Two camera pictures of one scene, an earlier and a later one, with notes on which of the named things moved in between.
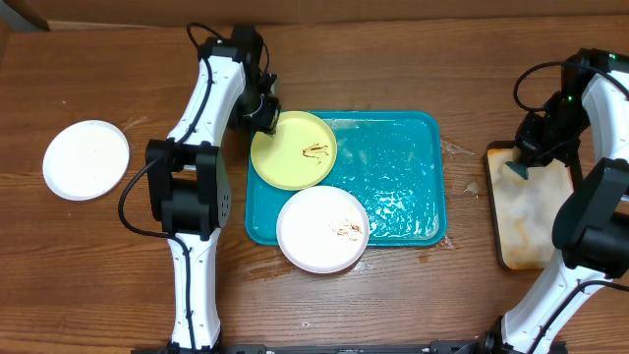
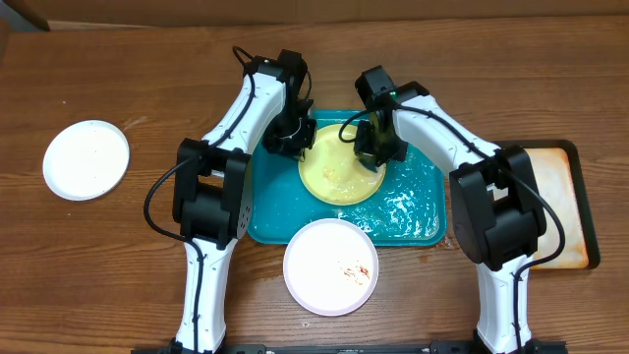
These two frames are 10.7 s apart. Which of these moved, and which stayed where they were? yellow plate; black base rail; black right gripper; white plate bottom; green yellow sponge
Moved: green yellow sponge; white plate bottom; yellow plate; black right gripper
Stayed: black base rail
